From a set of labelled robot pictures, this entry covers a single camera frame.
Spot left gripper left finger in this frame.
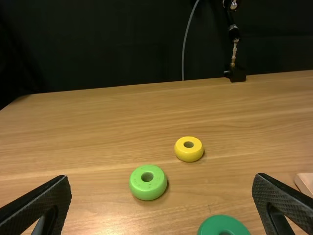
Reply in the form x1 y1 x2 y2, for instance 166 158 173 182
0 174 72 235

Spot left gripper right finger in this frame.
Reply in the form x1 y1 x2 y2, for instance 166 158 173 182
251 172 313 235

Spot dark green ring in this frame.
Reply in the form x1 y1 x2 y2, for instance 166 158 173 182
197 214 251 235

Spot wooden peg base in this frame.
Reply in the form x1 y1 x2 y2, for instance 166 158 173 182
293 173 313 197

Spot black clamp stand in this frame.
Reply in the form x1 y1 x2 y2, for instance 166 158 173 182
222 0 247 83

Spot light green ring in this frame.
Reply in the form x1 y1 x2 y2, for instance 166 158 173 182
129 164 168 201

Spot yellow ring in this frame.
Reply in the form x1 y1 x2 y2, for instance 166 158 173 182
174 136 204 163

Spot grey cable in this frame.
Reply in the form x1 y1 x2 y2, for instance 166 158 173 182
181 0 200 81

